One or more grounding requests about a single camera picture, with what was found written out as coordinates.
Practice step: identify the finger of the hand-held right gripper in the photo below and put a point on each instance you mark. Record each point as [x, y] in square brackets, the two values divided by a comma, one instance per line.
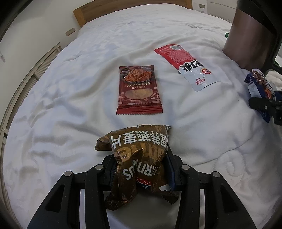
[260, 103]

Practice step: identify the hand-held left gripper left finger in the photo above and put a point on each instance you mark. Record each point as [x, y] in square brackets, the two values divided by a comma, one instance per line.
[94, 178]

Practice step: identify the beige wall socket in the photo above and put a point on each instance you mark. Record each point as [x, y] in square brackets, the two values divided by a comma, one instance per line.
[70, 32]
[202, 6]

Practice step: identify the wooden headboard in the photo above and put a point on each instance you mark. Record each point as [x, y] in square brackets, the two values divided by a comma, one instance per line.
[110, 6]

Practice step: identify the white wardrobe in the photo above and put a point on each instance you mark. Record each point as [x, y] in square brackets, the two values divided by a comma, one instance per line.
[220, 8]

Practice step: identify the beige louvered wall cabinet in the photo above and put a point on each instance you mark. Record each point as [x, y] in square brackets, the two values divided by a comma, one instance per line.
[44, 63]

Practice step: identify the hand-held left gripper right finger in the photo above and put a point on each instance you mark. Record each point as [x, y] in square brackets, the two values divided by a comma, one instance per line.
[175, 180]

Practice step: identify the brown oat snack packet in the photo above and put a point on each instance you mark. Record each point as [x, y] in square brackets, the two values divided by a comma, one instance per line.
[136, 158]

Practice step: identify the red and white snack packet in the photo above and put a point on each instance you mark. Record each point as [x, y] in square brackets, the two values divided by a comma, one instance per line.
[187, 63]

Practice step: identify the silver blue chip bag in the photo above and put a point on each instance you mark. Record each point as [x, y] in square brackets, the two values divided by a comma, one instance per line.
[261, 84]

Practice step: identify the dark red jerky packet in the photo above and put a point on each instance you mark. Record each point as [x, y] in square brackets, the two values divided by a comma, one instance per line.
[137, 90]

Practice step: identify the black and brown electric kettle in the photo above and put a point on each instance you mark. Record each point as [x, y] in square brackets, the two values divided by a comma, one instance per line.
[246, 39]

